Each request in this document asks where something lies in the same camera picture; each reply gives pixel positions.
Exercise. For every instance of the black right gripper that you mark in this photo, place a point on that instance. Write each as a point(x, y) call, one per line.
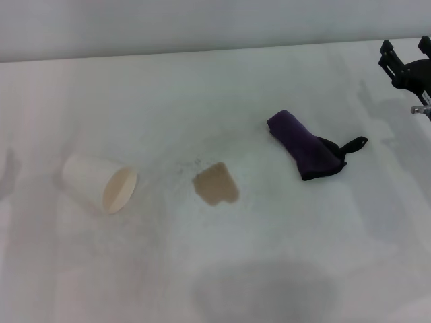
point(415, 75)

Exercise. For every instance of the purple rag with black trim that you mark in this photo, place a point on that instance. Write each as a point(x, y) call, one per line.
point(303, 143)

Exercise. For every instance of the white paper cup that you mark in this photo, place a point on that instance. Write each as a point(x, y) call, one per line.
point(87, 176)

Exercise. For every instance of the brown water stain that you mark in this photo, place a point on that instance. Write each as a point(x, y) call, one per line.
point(215, 184)

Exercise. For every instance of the silver metal connector plug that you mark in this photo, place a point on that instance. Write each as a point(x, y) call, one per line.
point(420, 109)

